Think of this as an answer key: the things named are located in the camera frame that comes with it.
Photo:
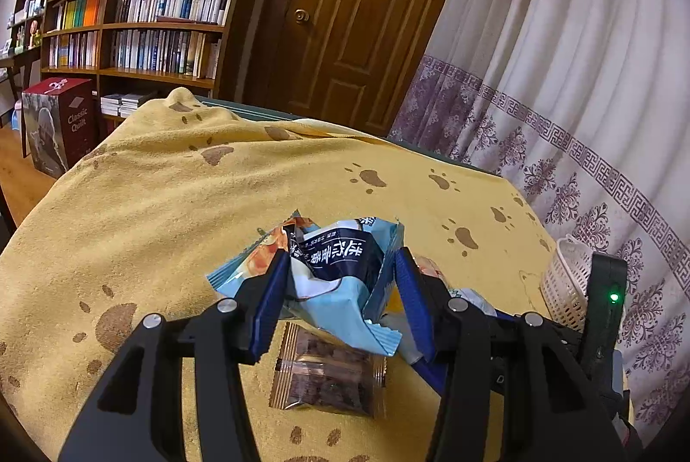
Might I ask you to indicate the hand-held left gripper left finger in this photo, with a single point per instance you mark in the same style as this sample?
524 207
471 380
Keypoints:
272 306

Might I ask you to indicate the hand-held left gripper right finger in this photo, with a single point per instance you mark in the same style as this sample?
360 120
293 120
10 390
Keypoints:
415 306

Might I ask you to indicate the red and white snack packet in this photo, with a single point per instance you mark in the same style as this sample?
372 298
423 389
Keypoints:
431 272

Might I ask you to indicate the white plastic basket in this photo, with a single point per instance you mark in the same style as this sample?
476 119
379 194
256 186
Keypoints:
566 273

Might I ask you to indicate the light blue snack packet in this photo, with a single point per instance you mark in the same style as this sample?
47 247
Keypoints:
334 273

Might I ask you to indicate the brown snack packet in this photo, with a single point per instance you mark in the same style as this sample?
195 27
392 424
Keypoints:
326 376

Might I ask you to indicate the navy and pale blue tissue pack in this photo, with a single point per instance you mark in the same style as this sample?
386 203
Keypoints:
504 317

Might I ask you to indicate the yellow paw-print blanket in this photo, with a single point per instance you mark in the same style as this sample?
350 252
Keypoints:
215 225

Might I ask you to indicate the stack of white books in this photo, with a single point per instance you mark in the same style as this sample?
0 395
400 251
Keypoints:
126 104

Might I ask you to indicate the dark red quilt box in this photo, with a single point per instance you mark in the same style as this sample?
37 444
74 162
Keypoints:
70 128

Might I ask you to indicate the white purple patterned curtain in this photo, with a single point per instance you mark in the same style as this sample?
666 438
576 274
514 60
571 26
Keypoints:
566 36

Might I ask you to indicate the brass door knob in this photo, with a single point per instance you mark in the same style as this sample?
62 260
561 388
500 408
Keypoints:
300 16

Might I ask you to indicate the brown wooden door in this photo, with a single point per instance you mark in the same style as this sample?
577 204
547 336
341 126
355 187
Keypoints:
366 9

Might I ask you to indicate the rows of shelved books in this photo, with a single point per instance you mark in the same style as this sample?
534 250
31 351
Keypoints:
161 1

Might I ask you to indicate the wooden bookcase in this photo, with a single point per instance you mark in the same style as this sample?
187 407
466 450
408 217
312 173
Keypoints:
105 9

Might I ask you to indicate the dark narrow shelf unit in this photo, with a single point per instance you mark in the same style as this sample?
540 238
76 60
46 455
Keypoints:
27 17

